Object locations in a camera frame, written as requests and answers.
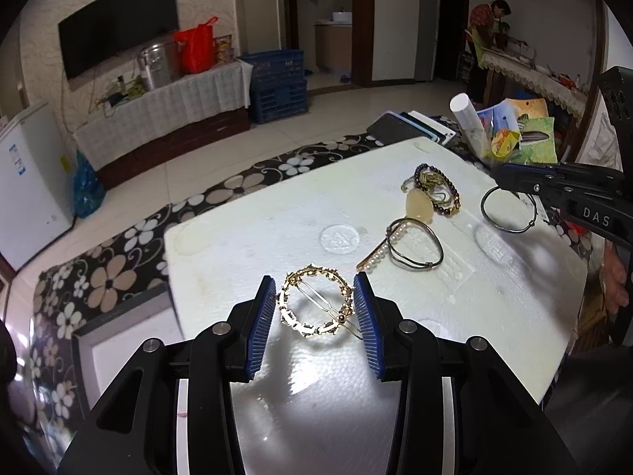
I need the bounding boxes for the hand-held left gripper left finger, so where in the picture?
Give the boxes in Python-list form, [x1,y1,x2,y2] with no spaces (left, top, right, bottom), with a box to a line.
[57,274,278,475]

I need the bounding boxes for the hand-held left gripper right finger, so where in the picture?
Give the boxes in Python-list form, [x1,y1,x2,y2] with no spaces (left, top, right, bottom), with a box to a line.
[352,272,579,475]

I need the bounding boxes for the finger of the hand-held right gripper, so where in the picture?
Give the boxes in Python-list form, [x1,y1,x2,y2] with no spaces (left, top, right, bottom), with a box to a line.
[498,161,559,180]
[495,175,545,198]

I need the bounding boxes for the gold round hair clip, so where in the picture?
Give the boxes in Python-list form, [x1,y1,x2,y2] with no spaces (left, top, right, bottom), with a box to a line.
[278,263,366,341]

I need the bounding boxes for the silver metal bangle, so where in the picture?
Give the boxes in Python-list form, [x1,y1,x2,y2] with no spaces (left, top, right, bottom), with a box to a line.
[479,184,539,233]

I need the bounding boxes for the person's right hand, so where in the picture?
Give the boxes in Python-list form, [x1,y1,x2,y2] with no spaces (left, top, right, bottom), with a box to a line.
[604,245,633,308]

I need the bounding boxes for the colourful picture packets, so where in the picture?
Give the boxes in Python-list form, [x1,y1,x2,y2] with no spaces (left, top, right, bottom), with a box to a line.
[487,99,557,164]

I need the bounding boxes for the white paper roll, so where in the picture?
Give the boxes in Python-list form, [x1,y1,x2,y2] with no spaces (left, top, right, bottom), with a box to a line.
[450,93,491,160]

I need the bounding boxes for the pearl hair clip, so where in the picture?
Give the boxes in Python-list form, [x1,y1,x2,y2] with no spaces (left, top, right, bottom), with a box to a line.
[356,218,412,273]

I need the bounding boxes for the table with lace cloth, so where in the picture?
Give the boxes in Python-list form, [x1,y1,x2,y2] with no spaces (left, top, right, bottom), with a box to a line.
[479,47,589,120]

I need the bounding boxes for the white foam board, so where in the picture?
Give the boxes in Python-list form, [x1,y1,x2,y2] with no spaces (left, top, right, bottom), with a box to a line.
[163,136,589,475]

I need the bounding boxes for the pale yellow stone pendant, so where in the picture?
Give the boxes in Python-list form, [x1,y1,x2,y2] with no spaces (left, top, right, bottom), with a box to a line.
[406,188,436,222]

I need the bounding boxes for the white flat tablet stack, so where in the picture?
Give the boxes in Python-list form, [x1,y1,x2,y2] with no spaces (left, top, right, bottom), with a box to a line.
[396,110,458,146]

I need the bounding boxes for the white framed panel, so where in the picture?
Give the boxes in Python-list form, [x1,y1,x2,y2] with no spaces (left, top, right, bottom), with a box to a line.
[72,284,181,411]

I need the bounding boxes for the dark flat tablet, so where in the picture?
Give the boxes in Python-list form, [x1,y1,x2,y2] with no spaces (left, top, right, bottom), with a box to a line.
[367,113,427,146]

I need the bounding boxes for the tall grey refrigerator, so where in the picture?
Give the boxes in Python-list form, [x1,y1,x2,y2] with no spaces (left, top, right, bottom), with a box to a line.
[414,0,441,82]

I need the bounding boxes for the dark wooden television cabinet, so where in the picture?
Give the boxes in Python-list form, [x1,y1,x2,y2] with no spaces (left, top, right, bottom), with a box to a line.
[94,106,250,190]

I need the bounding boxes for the blue plastic bag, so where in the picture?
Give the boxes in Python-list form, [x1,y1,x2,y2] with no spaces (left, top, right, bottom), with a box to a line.
[73,151,106,219]

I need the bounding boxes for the wooden kitchen counter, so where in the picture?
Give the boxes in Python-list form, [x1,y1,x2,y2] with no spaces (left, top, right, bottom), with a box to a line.
[314,20,353,72]

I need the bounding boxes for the cabinet with white cloth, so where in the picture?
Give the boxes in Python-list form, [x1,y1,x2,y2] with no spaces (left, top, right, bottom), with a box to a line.
[74,58,253,169]

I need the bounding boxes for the blue plastic crate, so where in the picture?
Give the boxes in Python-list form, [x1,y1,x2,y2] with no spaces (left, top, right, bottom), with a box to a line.
[240,49,305,91]

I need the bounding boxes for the small white fridge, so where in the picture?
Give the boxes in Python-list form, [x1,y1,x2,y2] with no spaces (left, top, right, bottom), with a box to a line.
[0,102,75,272]

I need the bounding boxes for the large metal pot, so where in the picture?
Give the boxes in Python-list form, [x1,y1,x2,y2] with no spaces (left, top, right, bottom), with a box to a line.
[137,42,181,92]

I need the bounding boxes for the red plastic bag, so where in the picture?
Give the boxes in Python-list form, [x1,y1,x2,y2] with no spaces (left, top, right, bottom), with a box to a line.
[172,16,219,74]

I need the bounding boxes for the dark beaded bracelet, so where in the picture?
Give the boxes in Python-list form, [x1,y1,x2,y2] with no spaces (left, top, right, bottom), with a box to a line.
[402,162,463,217]

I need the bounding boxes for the dark wire bangle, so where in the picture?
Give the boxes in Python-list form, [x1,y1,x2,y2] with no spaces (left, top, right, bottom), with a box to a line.
[386,217,445,270]

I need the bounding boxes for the black wall television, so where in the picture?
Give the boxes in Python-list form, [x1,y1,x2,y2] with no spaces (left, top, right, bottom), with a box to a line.
[58,0,180,80]

